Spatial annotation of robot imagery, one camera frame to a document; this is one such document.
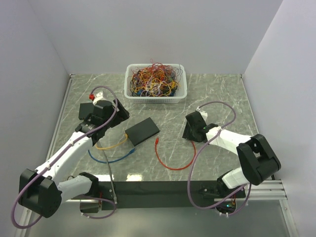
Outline black network switch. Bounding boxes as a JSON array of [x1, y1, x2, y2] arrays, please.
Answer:
[[78, 103, 94, 120], [125, 118, 160, 147]]

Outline orange ethernet cable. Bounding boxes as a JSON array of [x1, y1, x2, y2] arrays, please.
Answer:
[[95, 133, 129, 150]]

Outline red ethernet cable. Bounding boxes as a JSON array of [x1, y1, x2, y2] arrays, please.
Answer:
[[155, 137, 197, 171]]

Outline blue ethernet cable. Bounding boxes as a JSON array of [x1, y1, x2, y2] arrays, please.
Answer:
[[88, 148, 137, 164]]

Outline grey ethernet cable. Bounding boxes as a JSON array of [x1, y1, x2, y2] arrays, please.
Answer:
[[97, 140, 119, 205]]

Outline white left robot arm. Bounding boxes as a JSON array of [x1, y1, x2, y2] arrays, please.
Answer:
[[18, 99, 129, 218]]

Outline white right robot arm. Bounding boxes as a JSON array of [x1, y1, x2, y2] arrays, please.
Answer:
[[182, 111, 281, 197]]

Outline white plastic basket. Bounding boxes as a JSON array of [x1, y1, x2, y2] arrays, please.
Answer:
[[124, 63, 188, 104]]

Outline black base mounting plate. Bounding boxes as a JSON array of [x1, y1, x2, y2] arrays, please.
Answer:
[[93, 181, 232, 208]]

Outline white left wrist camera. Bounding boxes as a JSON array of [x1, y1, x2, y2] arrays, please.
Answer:
[[89, 91, 107, 105]]

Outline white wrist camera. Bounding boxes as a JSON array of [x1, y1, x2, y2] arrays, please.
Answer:
[[196, 107, 208, 121], [89, 91, 107, 105]]

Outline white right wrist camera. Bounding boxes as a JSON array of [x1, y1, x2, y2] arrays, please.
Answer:
[[196, 107, 208, 121]]

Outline tangled colourful wires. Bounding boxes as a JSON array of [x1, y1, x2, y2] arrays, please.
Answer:
[[128, 58, 185, 98]]

